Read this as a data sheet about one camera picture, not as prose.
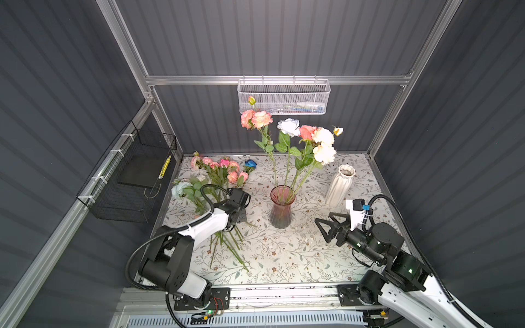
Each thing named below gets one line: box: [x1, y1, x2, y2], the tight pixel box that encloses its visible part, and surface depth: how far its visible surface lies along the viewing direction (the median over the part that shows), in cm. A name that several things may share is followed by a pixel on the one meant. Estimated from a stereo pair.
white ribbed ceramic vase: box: [325, 164, 357, 209], surface depth 86 cm
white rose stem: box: [274, 117, 302, 189], surface depth 72 cm
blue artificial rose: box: [244, 159, 258, 171], surface depth 114 cm
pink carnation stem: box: [240, 96, 279, 190], surface depth 74 cm
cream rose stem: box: [287, 143, 338, 203], surface depth 68 cm
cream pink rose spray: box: [289, 124, 344, 194], surface depth 69 cm
